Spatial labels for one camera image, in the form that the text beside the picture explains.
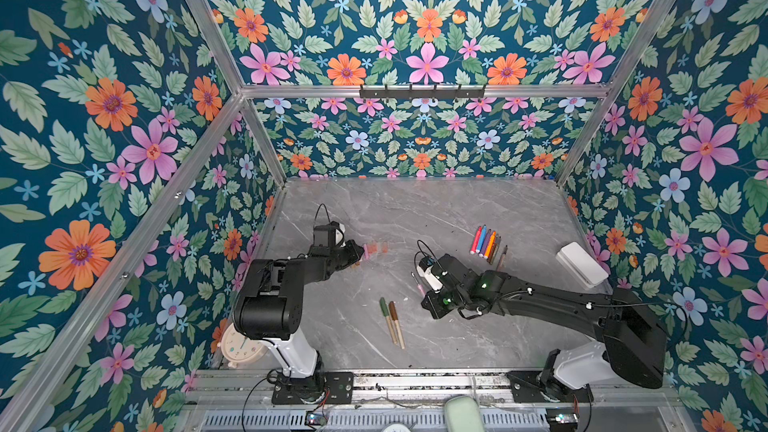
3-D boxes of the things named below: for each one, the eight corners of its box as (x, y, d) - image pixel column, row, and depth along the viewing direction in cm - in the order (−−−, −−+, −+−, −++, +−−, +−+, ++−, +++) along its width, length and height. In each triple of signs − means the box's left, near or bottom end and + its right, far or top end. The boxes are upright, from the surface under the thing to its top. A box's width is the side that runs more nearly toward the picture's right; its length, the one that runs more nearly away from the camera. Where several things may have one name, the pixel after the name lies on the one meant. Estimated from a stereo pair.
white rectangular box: (585, 293, 92) (594, 285, 88) (552, 255, 100) (558, 246, 96) (600, 284, 94) (610, 277, 89) (566, 248, 102) (573, 239, 98)
